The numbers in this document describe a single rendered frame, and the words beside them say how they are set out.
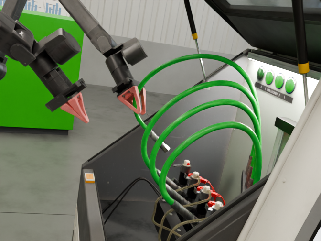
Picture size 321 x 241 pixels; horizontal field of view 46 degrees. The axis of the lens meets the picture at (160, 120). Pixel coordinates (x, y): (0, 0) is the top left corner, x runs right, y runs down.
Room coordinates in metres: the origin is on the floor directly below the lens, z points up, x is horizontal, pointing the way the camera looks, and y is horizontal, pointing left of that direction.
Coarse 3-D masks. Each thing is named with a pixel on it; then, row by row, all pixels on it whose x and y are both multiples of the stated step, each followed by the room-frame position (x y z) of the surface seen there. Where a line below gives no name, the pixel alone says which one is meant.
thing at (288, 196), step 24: (312, 96) 0.69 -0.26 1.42; (312, 120) 0.65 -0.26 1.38; (288, 144) 0.68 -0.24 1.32; (312, 144) 0.63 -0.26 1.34; (288, 168) 0.65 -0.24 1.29; (312, 168) 0.60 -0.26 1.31; (264, 192) 0.67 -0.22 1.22; (288, 192) 0.62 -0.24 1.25; (312, 192) 0.57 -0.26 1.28; (264, 216) 0.64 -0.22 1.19; (288, 216) 0.59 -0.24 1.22; (240, 240) 0.66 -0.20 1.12; (264, 240) 0.61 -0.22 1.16; (288, 240) 0.56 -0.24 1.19
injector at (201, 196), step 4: (200, 196) 0.85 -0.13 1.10; (204, 196) 0.85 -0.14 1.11; (208, 196) 0.85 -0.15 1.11; (200, 200) 0.85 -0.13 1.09; (200, 204) 0.85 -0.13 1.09; (204, 204) 0.85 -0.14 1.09; (192, 208) 0.85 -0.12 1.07; (196, 208) 0.86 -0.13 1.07; (200, 208) 0.85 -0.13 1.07; (204, 208) 0.85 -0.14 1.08; (192, 212) 0.85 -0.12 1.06; (196, 212) 0.85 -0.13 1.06; (200, 212) 0.85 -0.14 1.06; (204, 212) 0.85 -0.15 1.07; (196, 216) 0.85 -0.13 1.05; (200, 216) 0.85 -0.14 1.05; (204, 216) 0.85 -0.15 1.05
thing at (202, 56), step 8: (184, 56) 1.10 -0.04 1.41; (192, 56) 1.09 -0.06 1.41; (200, 56) 1.09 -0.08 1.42; (208, 56) 1.09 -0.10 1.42; (216, 56) 1.08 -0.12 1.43; (168, 64) 1.10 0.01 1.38; (232, 64) 1.08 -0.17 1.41; (152, 72) 1.10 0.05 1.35; (240, 72) 1.08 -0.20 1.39; (144, 80) 1.11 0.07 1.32; (248, 80) 1.07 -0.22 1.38; (256, 96) 1.07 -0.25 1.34; (136, 104) 1.11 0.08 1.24; (144, 128) 1.10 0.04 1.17
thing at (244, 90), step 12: (204, 84) 0.92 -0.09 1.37; (216, 84) 0.93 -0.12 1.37; (228, 84) 0.94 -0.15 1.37; (180, 96) 0.91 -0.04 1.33; (252, 96) 0.96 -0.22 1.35; (168, 108) 0.90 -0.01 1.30; (156, 120) 0.89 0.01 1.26; (144, 132) 0.89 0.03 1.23; (144, 144) 0.89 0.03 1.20; (144, 156) 0.89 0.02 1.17; (252, 156) 0.98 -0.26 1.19; (252, 168) 0.97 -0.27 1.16; (168, 180) 0.91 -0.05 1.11; (180, 192) 0.92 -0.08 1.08
